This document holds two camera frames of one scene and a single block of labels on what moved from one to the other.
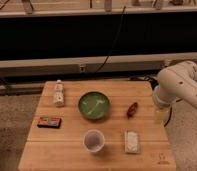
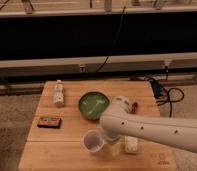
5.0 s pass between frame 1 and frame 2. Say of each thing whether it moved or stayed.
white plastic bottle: stayed
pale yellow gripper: moved
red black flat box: stayed
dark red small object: stayed
